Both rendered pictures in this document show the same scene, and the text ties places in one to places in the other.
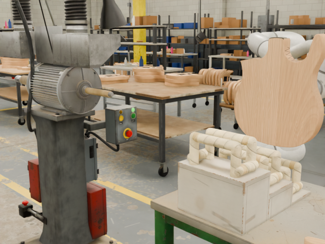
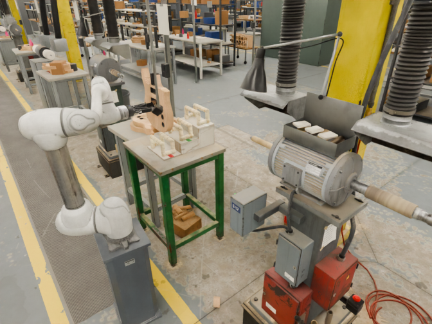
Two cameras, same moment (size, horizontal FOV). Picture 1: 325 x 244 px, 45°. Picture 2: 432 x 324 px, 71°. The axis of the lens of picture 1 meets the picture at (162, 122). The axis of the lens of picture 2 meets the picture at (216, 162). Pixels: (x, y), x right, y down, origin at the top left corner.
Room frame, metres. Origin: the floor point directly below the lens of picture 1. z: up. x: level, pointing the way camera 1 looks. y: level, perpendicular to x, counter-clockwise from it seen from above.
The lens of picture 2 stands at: (3.43, 0.23, 1.98)
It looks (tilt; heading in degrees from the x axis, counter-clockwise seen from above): 29 degrees down; 187
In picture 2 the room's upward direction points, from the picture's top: 1 degrees counter-clockwise
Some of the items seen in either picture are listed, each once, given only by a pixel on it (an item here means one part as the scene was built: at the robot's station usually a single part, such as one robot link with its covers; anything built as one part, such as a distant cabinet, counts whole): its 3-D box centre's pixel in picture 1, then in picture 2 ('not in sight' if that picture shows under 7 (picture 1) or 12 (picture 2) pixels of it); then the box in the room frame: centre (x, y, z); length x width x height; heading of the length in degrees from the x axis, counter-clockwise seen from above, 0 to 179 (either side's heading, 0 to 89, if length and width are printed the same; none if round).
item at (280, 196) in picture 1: (247, 189); (180, 140); (1.34, -0.31, 0.98); 0.27 x 0.16 x 0.09; 45
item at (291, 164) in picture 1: (277, 161); (157, 140); (1.48, -0.45, 1.04); 0.20 x 0.03 x 0.03; 44
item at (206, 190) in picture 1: (221, 190); (197, 130); (1.24, -0.20, 1.02); 0.27 x 0.15 x 0.17; 45
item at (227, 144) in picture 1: (214, 141); (200, 108); (1.20, -0.16, 1.20); 0.20 x 0.03 x 0.03; 44
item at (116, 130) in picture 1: (110, 128); (260, 219); (2.24, 0.30, 0.99); 0.24 x 0.21 x 0.26; 45
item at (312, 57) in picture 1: (314, 49); (146, 75); (1.36, -0.52, 1.48); 0.07 x 0.04 x 0.10; 44
